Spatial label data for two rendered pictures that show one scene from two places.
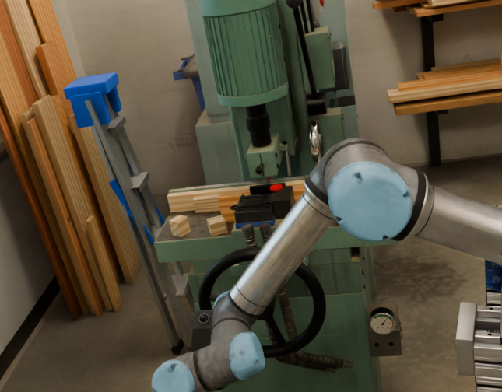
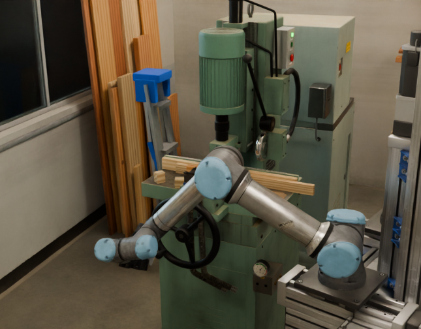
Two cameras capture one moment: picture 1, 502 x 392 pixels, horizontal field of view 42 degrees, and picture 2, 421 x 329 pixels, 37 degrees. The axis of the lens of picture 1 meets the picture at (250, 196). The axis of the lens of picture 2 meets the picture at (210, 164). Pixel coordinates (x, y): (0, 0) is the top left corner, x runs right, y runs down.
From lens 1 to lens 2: 96 cm
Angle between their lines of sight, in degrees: 12
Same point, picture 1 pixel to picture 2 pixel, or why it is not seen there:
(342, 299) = (243, 249)
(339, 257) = (245, 220)
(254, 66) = (220, 91)
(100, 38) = (190, 36)
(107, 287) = (137, 217)
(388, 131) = not seen: hidden behind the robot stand
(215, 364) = (128, 245)
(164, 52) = not seen: hidden behind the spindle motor
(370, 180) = (211, 166)
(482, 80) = not seen: outside the picture
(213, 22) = (202, 60)
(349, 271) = (250, 232)
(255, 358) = (148, 249)
